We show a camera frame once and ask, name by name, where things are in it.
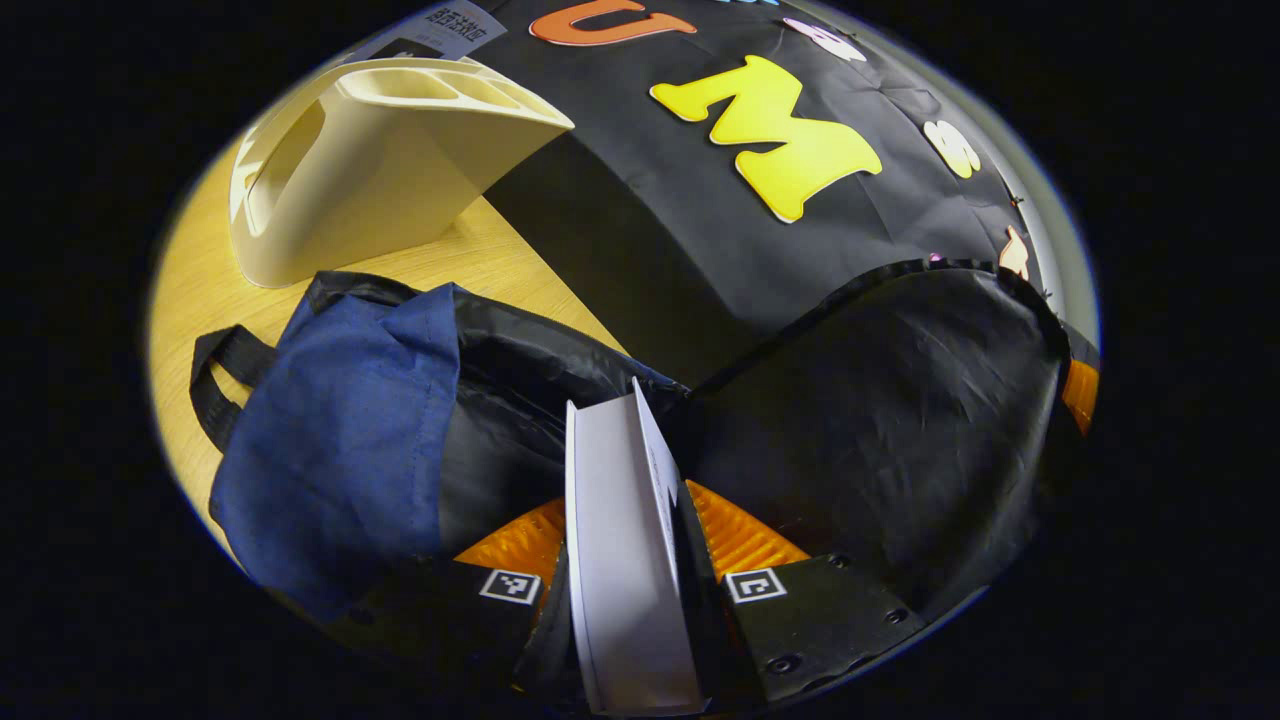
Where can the white cover book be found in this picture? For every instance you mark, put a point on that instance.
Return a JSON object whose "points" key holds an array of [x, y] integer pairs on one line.
{"points": [[625, 560]]}

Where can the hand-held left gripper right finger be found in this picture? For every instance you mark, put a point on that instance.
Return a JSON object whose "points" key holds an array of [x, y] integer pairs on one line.
{"points": [[820, 620]]}

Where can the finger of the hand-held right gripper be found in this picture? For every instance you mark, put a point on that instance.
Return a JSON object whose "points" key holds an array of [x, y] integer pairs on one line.
{"points": [[1082, 395]]}

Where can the white plastic bookshelf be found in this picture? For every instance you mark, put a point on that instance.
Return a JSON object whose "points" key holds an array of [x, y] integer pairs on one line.
{"points": [[390, 170]]}

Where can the grey-blue cover book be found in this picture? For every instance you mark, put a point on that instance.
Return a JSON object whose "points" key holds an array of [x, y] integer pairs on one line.
{"points": [[440, 28]]}

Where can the black backdrop cloth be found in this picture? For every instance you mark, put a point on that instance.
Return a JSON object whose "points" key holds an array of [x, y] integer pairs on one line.
{"points": [[660, 230]]}

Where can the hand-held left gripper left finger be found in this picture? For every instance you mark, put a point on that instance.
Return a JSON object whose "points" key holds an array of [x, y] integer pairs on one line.
{"points": [[470, 625]]}

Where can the blue schoolbag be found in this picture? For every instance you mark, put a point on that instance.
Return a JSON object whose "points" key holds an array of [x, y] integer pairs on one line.
{"points": [[340, 430]]}

